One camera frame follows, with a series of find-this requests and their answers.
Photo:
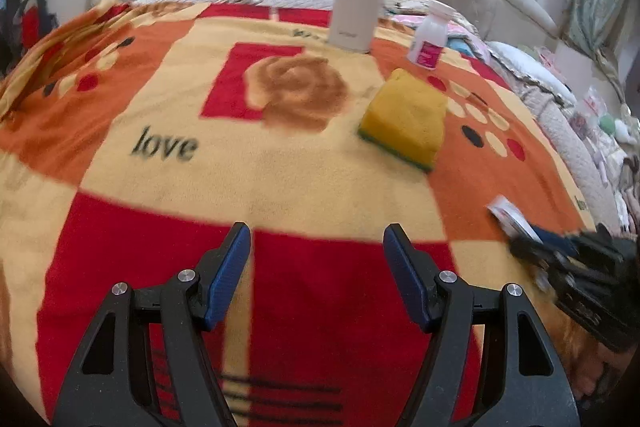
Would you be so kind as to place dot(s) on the white pill bottle pink label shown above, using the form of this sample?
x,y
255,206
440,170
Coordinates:
x,y
430,37

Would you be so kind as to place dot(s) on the white ruffled pillow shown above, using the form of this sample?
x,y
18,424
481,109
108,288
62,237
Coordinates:
x,y
530,69

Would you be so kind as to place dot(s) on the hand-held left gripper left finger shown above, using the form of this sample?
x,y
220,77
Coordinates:
x,y
230,277

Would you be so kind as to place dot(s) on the red orange printed blanket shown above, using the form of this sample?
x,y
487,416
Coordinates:
x,y
250,177

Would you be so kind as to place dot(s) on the clear zip bag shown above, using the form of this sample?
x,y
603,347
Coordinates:
x,y
590,112

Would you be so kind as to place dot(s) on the grey quilted bedspread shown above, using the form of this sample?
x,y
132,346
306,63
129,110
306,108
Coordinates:
x,y
575,157

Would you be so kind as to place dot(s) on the green plush toy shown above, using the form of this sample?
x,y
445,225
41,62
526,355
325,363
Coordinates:
x,y
610,125

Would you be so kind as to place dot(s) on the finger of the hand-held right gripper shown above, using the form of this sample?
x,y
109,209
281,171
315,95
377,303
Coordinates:
x,y
540,249

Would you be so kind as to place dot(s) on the red hanging clothes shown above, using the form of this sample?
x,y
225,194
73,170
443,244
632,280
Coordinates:
x,y
30,14

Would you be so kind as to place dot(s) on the yellow sponge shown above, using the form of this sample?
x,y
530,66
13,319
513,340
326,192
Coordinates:
x,y
405,117

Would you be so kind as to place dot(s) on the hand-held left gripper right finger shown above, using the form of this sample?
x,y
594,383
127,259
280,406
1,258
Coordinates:
x,y
405,279

